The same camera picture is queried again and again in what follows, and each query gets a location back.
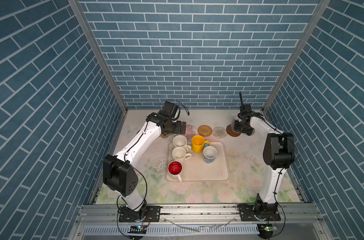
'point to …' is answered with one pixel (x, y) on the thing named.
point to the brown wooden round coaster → (231, 133)
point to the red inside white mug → (175, 168)
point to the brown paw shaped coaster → (164, 136)
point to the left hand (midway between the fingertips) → (181, 128)
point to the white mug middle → (179, 153)
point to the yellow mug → (198, 143)
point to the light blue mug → (209, 153)
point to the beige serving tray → (195, 169)
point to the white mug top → (181, 141)
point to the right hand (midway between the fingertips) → (238, 129)
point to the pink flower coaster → (189, 133)
